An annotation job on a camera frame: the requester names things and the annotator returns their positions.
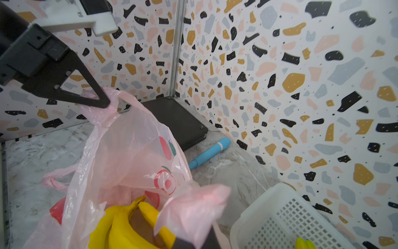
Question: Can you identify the blue cylindrical tube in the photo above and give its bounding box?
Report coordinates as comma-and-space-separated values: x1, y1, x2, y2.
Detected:
189, 137, 231, 170

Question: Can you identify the pink plastic bag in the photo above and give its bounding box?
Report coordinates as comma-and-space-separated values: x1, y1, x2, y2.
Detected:
24, 87, 231, 249

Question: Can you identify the yellow banana bunch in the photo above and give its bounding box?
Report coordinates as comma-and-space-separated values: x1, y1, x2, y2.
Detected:
88, 196, 159, 249
295, 238, 317, 249

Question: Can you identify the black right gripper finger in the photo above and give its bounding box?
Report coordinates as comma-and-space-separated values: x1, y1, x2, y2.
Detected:
171, 227, 222, 249

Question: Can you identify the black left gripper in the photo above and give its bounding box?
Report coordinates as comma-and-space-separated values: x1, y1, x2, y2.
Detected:
1, 3, 110, 109

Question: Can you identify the black ribbed carry case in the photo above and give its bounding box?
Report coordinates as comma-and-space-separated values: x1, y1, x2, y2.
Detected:
143, 96, 208, 151

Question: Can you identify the white perforated plastic basket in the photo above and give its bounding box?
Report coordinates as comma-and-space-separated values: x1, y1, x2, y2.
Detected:
230, 183, 353, 249

